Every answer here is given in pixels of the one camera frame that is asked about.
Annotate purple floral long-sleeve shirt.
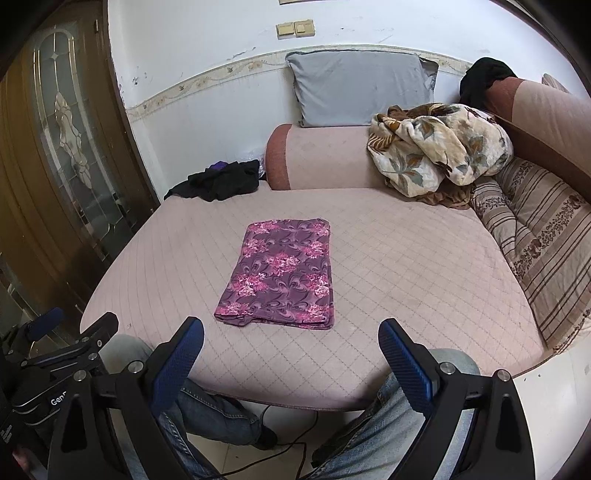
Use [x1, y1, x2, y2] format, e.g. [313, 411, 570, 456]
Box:
[214, 218, 335, 330]

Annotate black clothes pile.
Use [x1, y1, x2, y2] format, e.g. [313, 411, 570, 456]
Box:
[163, 160, 259, 202]

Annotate person left leg jeans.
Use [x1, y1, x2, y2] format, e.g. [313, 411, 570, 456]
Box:
[99, 334, 279, 479]

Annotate person leg jeans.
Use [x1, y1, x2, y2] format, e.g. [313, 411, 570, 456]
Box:
[304, 349, 480, 479]
[99, 334, 279, 479]

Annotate person right leg jeans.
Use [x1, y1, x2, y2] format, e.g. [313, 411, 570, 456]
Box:
[304, 349, 480, 479]

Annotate striped floral quilt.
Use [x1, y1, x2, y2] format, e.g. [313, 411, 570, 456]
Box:
[471, 158, 590, 353]

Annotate pink bolster cushion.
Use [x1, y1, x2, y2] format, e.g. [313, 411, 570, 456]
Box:
[264, 124, 385, 190]

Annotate floral beige blanket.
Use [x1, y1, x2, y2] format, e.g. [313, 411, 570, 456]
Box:
[367, 103, 514, 202]

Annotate brown pink sofa backrest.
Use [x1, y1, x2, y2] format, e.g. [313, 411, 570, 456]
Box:
[485, 77, 590, 200]

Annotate grey pillow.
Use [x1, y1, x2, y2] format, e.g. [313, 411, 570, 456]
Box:
[286, 50, 439, 127]

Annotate black garment on backrest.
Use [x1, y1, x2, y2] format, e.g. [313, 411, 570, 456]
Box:
[460, 57, 516, 110]

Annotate black cable on floor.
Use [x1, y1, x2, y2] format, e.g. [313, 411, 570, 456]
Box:
[216, 403, 325, 480]

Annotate beige wall switch plate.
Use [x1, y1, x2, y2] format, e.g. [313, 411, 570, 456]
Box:
[276, 19, 315, 39]

